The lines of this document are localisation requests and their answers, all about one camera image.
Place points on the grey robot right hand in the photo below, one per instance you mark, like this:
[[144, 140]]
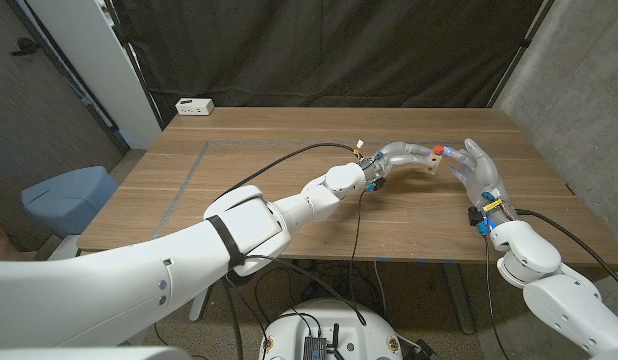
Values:
[[481, 177]]

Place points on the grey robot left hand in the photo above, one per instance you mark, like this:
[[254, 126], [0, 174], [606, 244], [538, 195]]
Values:
[[399, 157]]

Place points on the wooden block with holes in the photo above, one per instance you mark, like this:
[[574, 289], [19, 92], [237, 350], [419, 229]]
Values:
[[434, 162]]

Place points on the red screw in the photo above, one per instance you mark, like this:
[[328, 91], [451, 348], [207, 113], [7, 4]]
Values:
[[438, 150]]

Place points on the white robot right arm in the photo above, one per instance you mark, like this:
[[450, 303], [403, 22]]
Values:
[[559, 285]]

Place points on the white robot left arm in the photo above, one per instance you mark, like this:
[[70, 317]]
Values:
[[139, 285]]

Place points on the grey table leg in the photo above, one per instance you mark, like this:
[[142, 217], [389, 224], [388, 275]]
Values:
[[459, 300], [199, 305]]

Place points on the black backdrop curtain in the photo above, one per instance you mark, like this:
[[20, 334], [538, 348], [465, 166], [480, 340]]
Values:
[[314, 50]]

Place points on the black backdrop stand pole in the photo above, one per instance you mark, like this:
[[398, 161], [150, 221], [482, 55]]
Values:
[[525, 43], [131, 57]]

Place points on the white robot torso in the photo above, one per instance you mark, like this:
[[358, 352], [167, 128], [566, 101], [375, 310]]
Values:
[[334, 320]]

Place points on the black antenna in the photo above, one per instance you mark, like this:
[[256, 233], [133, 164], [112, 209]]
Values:
[[334, 340]]

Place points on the grey electronics box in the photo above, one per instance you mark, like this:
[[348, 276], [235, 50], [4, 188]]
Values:
[[314, 349]]

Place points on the white power strip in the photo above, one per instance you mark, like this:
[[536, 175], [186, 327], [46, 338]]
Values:
[[194, 106]]

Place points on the blue-grey stool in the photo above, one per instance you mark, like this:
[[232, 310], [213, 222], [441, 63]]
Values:
[[69, 200]]

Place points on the person's bare leg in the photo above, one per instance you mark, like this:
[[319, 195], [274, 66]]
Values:
[[4, 245]]

